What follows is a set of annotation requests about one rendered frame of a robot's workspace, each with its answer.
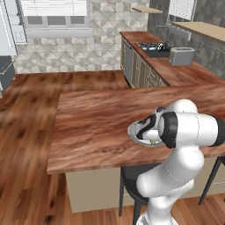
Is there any dark grey low appliance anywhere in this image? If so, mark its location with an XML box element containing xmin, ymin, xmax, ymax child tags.
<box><xmin>0</xmin><ymin>55</ymin><xmax>16</xmax><ymax>92</ymax></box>

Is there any grey wall socket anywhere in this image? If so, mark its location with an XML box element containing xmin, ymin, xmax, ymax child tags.
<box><xmin>214</xmin><ymin>47</ymin><xmax>222</xmax><ymax>63</ymax></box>
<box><xmin>199</xmin><ymin>40</ymin><xmax>207</xmax><ymax>54</ymax></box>

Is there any beige island base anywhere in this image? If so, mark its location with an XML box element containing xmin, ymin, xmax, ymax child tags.
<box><xmin>64</xmin><ymin>156</ymin><xmax>225</xmax><ymax>214</ymax></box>

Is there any window with white blinds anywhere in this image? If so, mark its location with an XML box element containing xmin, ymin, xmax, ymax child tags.
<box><xmin>17</xmin><ymin>0</ymin><xmax>94</xmax><ymax>40</ymax></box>

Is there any long wooden wall shelf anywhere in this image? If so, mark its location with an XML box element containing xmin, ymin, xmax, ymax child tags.
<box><xmin>171</xmin><ymin>20</ymin><xmax>225</xmax><ymax>46</ymax></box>

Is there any white tall appliance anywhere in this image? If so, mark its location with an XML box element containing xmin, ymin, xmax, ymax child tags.
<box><xmin>0</xmin><ymin>0</ymin><xmax>29</xmax><ymax>57</ymax></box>

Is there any small wooden wall shelf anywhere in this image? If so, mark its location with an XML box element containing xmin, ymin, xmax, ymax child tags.
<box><xmin>130</xmin><ymin>6</ymin><xmax>163</xmax><ymax>15</ymax></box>

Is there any silver toaster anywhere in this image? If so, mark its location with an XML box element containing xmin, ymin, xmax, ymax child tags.
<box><xmin>168</xmin><ymin>46</ymin><xmax>196</xmax><ymax>67</ymax></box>

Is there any olive base cupboard run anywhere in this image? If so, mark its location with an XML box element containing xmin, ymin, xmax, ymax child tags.
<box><xmin>129</xmin><ymin>48</ymin><xmax>171</xmax><ymax>89</ymax></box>

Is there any grey sink tap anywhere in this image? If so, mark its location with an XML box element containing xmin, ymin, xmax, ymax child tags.
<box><xmin>155</xmin><ymin>24</ymin><xmax>171</xmax><ymax>46</ymax></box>

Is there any white wall cupboard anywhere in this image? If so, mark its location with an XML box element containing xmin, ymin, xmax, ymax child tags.
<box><xmin>168</xmin><ymin>0</ymin><xmax>198</xmax><ymax>21</ymax></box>

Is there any grey dishwasher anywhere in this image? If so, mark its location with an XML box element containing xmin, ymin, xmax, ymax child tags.
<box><xmin>120</xmin><ymin>37</ymin><xmax>134</xmax><ymax>86</ymax></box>

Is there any black bar stool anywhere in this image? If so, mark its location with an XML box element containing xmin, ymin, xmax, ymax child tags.
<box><xmin>198</xmin><ymin>156</ymin><xmax>225</xmax><ymax>207</ymax></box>
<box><xmin>118</xmin><ymin>163</ymin><xmax>162</xmax><ymax>225</ymax></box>

